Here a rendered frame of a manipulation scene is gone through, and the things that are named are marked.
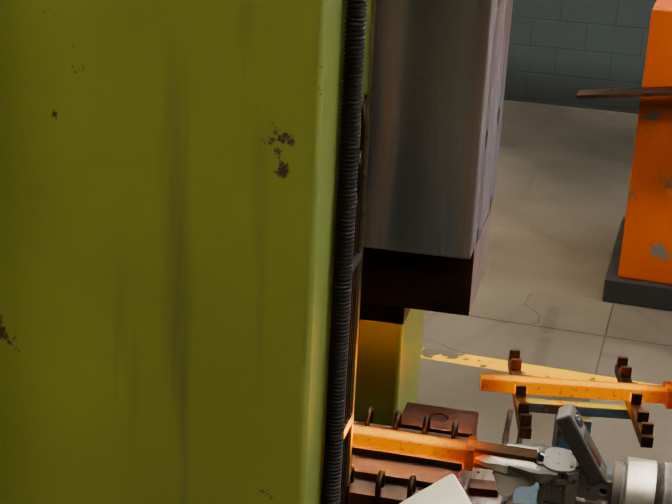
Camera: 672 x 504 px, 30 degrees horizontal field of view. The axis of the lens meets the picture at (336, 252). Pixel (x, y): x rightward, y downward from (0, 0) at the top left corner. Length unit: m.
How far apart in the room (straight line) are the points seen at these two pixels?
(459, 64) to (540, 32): 7.89
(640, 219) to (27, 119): 4.23
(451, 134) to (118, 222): 0.43
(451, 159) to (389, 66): 0.14
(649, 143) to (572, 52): 4.13
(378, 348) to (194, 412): 0.70
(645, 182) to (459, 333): 1.05
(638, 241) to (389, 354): 3.43
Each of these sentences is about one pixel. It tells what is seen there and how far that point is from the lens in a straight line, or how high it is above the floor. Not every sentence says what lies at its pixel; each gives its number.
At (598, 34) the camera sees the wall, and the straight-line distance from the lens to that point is 9.37.
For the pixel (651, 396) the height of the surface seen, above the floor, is 0.92.
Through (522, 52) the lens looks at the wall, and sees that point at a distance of 9.45.
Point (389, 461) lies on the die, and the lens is 1.87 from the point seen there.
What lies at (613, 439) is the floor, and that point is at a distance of 4.27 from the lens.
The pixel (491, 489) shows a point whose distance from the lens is 1.95.
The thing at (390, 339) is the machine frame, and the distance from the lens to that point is 2.07.
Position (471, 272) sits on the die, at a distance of 1.64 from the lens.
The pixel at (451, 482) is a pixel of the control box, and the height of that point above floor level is 1.20.
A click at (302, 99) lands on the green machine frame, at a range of 1.28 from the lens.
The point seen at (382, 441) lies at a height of 1.01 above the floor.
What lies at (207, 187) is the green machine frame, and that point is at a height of 1.50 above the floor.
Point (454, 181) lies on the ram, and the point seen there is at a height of 1.47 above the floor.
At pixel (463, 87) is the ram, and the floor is 1.58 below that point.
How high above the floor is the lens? 1.87
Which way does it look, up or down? 19 degrees down
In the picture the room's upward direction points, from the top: 3 degrees clockwise
